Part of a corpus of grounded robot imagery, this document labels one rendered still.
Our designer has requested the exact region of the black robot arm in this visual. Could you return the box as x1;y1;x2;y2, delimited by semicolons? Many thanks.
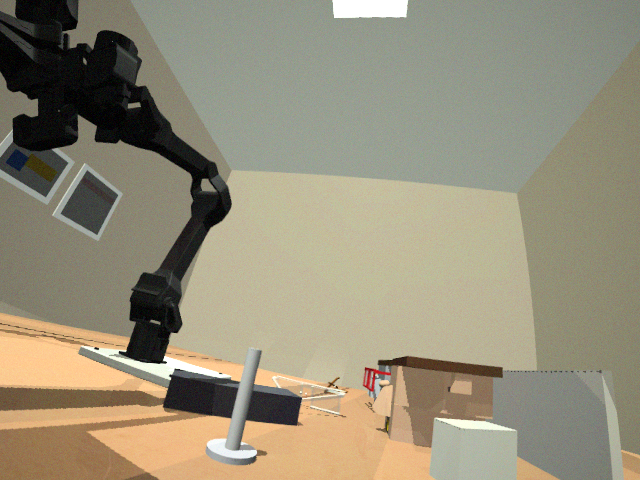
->
70;30;232;364

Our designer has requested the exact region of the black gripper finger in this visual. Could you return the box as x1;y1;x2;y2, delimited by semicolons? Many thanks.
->
0;11;62;49
0;22;62;93

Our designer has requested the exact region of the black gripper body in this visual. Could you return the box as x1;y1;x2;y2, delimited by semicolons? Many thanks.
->
12;0;102;152

